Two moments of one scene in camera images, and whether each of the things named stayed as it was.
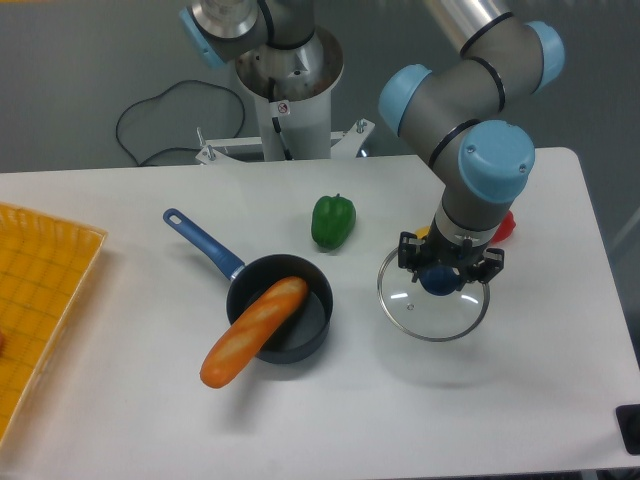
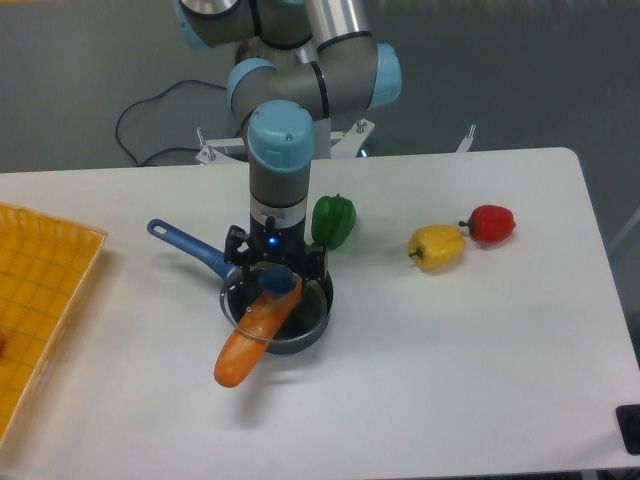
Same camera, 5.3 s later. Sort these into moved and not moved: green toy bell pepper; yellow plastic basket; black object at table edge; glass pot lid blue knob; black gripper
Moved: black gripper; glass pot lid blue knob
Not moved: green toy bell pepper; yellow plastic basket; black object at table edge
